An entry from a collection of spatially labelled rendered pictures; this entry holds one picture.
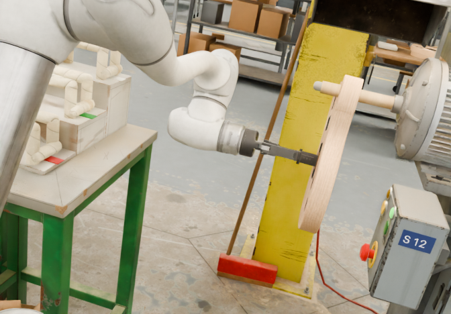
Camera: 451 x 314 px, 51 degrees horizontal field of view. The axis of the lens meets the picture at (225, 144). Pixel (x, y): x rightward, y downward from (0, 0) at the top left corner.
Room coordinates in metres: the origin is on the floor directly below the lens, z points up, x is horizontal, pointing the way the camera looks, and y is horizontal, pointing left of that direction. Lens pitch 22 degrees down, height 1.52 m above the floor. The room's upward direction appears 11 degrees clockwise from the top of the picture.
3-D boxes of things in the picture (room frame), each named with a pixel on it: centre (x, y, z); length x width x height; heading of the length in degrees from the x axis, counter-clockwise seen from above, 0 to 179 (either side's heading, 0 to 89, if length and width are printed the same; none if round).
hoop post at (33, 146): (1.08, 0.48, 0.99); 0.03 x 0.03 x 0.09
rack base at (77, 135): (1.29, 0.52, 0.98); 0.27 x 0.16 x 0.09; 79
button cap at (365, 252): (0.89, -0.35, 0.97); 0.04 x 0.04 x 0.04; 80
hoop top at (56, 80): (1.25, 0.53, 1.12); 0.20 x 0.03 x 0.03; 78
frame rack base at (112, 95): (1.44, 0.49, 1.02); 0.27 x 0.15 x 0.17; 79
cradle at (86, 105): (1.27, 0.43, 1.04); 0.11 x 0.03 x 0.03; 169
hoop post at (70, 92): (1.24, 0.45, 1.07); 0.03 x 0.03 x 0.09
